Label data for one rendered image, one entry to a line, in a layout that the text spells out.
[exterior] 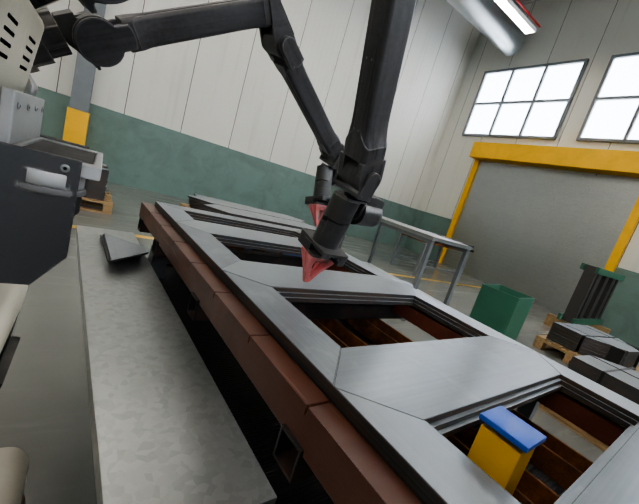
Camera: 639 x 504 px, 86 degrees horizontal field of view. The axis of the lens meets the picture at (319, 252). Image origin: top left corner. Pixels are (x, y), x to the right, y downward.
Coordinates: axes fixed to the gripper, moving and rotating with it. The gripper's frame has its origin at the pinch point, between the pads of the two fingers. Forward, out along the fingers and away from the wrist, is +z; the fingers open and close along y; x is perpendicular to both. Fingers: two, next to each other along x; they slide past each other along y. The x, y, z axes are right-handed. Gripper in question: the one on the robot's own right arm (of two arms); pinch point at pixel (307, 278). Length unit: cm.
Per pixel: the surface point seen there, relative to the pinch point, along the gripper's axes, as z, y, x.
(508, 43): -368, 603, -787
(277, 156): 103, 683, -348
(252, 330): 5.8, -9.5, 14.4
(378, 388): -0.9, -29.5, 3.9
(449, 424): -1.1, -37.3, -4.3
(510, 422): -8.5, -42.4, -4.1
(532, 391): -2, -37, -36
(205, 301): 14.2, 8.8, 15.9
